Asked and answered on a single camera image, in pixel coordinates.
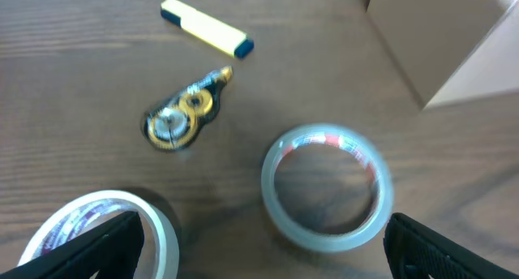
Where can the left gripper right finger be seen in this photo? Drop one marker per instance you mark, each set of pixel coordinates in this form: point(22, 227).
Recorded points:
point(414, 251)

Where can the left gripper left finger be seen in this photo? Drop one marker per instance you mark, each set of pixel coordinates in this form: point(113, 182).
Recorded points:
point(108, 251)

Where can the white masking tape roll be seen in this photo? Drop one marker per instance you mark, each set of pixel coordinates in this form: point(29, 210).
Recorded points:
point(160, 253)

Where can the clear adhesive tape roll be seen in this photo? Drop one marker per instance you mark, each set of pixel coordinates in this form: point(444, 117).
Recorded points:
point(368, 157)

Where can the brown cardboard box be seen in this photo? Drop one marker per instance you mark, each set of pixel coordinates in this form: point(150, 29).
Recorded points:
point(451, 51)

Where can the yellow highlighter marker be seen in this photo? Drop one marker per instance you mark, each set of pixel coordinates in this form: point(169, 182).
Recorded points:
point(212, 31)

